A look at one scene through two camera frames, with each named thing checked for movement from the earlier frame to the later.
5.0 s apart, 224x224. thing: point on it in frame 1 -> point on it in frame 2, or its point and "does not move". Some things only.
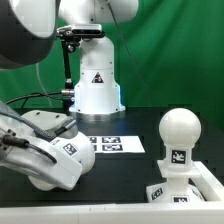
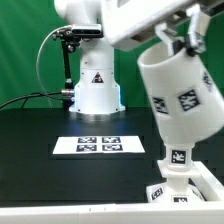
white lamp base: x=176 y=187 does not move
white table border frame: x=207 y=211 does not move
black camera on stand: x=87 y=30 does not move
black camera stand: x=70 y=41 does not move
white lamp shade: x=77 y=146 -> x=185 y=101
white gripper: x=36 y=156 -> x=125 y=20
